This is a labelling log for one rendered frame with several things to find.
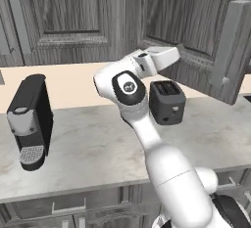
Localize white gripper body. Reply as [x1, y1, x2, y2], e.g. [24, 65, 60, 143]
[150, 45, 181, 73]

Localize dark grey toaster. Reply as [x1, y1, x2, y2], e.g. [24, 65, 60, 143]
[148, 79, 187, 126]

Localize grey wood drawer front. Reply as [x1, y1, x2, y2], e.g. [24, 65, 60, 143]
[214, 168, 251, 206]
[12, 187, 123, 228]

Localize black and grey coffee machine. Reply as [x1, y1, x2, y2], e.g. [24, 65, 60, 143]
[6, 73, 55, 172]

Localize grey bar cabinet handle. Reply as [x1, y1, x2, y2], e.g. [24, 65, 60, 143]
[209, 0, 251, 88]
[6, 0, 32, 56]

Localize pale drawer handle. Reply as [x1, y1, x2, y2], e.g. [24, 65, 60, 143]
[51, 198, 87, 214]
[217, 175, 237, 189]

